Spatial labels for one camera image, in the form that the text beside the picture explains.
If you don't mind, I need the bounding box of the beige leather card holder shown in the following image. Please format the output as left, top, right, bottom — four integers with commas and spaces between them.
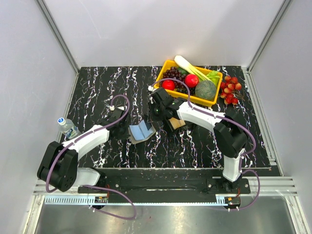
128, 120, 156, 144

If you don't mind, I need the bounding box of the black plastic card box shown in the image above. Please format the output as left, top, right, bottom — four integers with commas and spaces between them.
164, 117, 195, 133

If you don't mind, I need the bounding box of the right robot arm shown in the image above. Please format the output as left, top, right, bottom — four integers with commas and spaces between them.
148, 86, 254, 193

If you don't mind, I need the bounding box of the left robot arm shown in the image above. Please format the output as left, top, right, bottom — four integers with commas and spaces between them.
37, 107, 129, 193

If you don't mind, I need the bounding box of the red apple left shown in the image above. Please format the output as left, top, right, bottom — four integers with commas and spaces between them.
161, 80, 176, 91

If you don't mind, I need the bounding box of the red apple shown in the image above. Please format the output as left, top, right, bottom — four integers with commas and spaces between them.
184, 74, 199, 88
161, 80, 176, 91

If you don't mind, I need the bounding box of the dark purple grape bunch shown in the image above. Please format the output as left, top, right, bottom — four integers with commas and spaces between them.
160, 67, 188, 94

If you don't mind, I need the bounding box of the red apple right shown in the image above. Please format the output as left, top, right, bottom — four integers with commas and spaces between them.
184, 74, 199, 88

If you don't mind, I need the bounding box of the yellow plastic bin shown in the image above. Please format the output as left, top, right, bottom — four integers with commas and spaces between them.
154, 60, 223, 107

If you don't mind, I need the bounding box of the green melon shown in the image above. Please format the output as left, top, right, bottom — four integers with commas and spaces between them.
195, 80, 216, 100

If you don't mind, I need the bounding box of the white green leek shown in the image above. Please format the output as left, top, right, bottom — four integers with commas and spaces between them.
174, 55, 212, 81

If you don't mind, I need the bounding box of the clear plastic water bottle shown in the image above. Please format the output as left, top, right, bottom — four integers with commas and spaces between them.
58, 117, 81, 140

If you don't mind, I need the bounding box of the green lettuce leaf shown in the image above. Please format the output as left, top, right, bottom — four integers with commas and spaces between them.
207, 71, 220, 86

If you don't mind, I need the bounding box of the red lychee bunch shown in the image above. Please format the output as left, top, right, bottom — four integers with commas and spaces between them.
220, 76, 244, 105

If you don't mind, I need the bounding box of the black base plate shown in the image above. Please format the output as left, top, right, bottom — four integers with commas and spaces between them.
78, 167, 251, 204

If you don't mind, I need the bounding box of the aluminium frame rail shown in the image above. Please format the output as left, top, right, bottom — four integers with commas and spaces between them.
36, 0, 80, 71

